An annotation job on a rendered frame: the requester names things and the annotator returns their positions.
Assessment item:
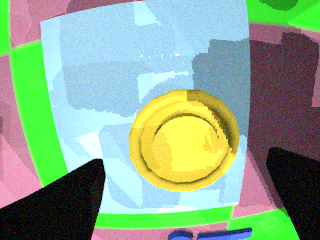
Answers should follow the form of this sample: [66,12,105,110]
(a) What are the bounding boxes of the light blue mat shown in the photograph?
[40,0,251,215]

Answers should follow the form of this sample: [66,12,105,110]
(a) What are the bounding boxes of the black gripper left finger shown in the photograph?
[0,159,105,240]

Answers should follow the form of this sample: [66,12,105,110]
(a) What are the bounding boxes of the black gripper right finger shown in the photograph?
[267,147,320,240]

